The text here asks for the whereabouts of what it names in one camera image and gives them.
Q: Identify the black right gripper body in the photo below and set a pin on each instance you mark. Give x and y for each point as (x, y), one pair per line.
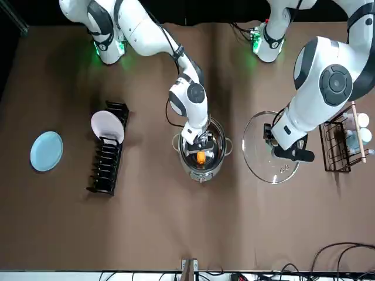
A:
(202, 140)

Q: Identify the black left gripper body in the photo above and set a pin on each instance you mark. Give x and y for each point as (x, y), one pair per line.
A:
(296, 155)

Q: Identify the orange corn cob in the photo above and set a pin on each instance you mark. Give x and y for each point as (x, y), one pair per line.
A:
(201, 158)

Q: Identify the round glass pot lid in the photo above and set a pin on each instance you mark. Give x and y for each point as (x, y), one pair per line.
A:
(257, 164)

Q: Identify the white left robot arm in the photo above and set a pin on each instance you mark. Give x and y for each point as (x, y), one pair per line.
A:
(316, 87)

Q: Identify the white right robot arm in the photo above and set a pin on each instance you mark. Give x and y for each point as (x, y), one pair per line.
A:
(140, 32)

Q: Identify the grey-green steel pot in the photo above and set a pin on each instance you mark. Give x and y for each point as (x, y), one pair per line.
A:
(222, 155)

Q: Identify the white plate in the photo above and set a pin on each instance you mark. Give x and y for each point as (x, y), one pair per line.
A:
(107, 124)

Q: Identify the light blue plate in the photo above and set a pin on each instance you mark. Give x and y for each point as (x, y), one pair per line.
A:
(47, 152)

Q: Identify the light blue cup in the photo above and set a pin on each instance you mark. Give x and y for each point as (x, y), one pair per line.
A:
(365, 135)

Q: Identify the pale pink cup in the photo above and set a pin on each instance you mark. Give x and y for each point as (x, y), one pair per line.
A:
(362, 120)

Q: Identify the black slotted dish rack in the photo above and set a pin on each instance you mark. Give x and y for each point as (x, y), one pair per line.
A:
(102, 172)

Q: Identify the aluminium frame post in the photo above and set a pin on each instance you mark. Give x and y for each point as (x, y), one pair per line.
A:
(189, 269)

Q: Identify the aluminium corner rail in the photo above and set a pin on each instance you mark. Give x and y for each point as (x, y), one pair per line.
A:
(14, 17)

